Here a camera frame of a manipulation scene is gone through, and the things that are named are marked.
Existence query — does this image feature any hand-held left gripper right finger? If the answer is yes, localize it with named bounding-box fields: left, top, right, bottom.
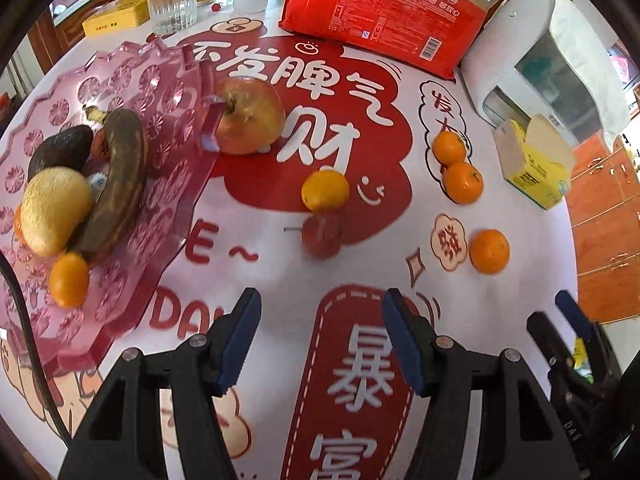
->
left=382, top=288, right=583, bottom=480

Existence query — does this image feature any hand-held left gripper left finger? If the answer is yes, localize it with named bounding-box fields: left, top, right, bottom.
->
left=59, top=287, right=263, bottom=480

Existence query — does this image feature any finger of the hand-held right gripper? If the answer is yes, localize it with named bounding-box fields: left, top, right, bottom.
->
left=555, top=290, right=613, bottom=361
left=526, top=311, right=581, bottom=386

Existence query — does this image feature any small red fruit with stem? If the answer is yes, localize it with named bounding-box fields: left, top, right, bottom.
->
left=284, top=210, right=344, bottom=260

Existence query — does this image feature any brown overripe banana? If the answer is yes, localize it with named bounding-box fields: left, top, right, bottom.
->
left=67, top=105, right=150, bottom=263

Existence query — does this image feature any pink plastic fruit bowl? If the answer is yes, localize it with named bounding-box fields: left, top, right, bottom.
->
left=0, top=37, right=227, bottom=376

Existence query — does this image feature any red lychee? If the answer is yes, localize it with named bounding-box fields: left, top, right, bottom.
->
left=90, top=130, right=113, bottom=161

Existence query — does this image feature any dark avocado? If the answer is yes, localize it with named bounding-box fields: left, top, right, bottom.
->
left=27, top=124, right=96, bottom=181

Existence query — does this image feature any printed white red tablecloth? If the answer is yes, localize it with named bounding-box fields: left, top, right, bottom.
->
left=0, top=0, right=581, bottom=480

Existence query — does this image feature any yellow tissue box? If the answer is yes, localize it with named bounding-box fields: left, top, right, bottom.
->
left=492, top=114, right=576, bottom=210

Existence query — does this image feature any yellowish mandarin orange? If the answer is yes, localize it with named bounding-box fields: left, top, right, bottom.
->
left=301, top=170, right=350, bottom=213

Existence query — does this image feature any red yellow apple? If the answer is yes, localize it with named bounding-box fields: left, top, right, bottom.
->
left=214, top=77, right=287, bottom=156

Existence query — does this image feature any white towel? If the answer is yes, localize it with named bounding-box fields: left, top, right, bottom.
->
left=547, top=0, right=633, bottom=146

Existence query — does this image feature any white countertop appliance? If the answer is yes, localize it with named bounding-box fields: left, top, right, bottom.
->
left=460, top=0, right=631, bottom=146

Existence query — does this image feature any red paper cup package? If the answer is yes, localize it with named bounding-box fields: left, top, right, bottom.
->
left=278, top=0, right=511, bottom=80

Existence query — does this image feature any clear glass tumbler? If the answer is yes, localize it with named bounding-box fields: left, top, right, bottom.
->
left=146, top=0, right=199, bottom=37

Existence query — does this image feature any flat yellow box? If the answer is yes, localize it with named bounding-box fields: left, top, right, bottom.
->
left=81, top=0, right=150, bottom=38

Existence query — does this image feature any wooden lower kitchen cabinet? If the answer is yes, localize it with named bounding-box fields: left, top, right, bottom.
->
left=25, top=7, right=88, bottom=61

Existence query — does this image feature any black cable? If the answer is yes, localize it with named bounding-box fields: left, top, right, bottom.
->
left=0, top=252, right=73, bottom=448

